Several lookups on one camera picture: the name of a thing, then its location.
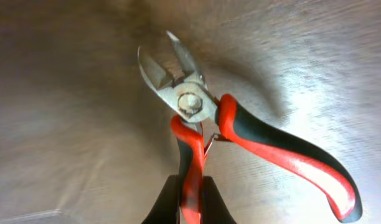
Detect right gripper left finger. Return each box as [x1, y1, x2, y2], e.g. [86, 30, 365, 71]
[141, 175, 180, 224]

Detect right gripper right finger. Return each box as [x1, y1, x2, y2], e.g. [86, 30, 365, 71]
[201, 176, 236, 224]

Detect red handled diagonal cutters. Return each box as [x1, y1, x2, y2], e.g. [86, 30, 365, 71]
[138, 33, 363, 223]

